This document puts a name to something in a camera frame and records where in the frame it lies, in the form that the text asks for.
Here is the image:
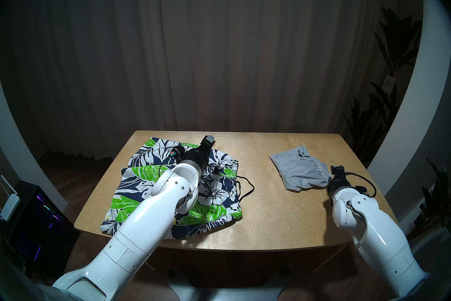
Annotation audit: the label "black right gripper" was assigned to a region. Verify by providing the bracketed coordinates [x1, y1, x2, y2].
[327, 165, 353, 198]

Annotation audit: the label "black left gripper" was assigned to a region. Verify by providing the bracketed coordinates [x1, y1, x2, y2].
[181, 134, 216, 173]

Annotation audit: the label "grey jersey shorts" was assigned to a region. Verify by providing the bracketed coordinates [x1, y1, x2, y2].
[270, 146, 332, 192]

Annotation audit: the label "navy green floral shorts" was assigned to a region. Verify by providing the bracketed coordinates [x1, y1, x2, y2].
[100, 137, 255, 239]

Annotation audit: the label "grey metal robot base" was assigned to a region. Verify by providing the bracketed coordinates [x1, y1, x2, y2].
[167, 269, 293, 301]

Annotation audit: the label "beige pleated curtain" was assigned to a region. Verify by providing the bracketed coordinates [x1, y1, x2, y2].
[11, 0, 406, 160]

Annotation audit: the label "small dark leafy plant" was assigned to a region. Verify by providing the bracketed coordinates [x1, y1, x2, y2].
[409, 157, 451, 241]

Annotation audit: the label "tall dark leafy plant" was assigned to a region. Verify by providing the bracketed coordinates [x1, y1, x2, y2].
[344, 7, 423, 167]

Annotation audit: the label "black computer tower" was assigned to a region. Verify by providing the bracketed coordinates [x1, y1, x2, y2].
[4, 180, 81, 279]

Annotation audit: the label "white router box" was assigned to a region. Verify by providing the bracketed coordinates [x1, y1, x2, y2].
[0, 175, 21, 221]

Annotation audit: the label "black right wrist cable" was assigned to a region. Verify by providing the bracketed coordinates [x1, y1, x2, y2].
[345, 172, 377, 198]

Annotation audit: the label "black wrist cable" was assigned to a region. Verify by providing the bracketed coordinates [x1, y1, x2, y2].
[157, 159, 177, 177]
[345, 172, 377, 198]

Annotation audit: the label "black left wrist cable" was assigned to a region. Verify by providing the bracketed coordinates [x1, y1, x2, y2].
[157, 159, 177, 177]

